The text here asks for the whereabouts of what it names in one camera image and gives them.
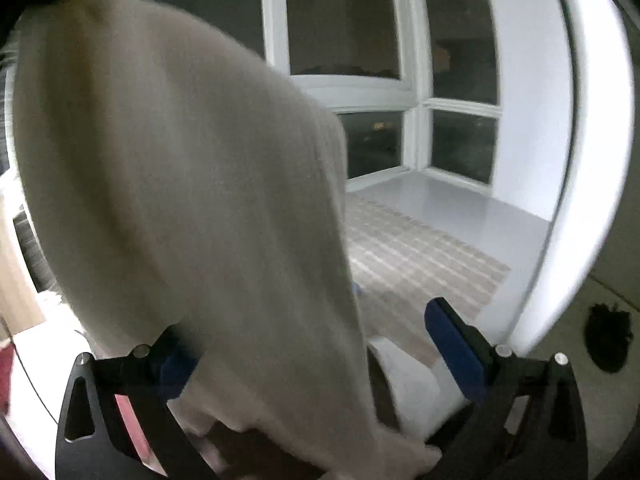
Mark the plaid bed sheet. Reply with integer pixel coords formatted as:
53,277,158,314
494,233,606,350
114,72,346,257
346,194,510,368

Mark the white window frame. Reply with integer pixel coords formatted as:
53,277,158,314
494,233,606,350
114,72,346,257
260,0,502,193

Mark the cream knit sweater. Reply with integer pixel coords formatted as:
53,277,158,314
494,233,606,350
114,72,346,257
12,0,439,479

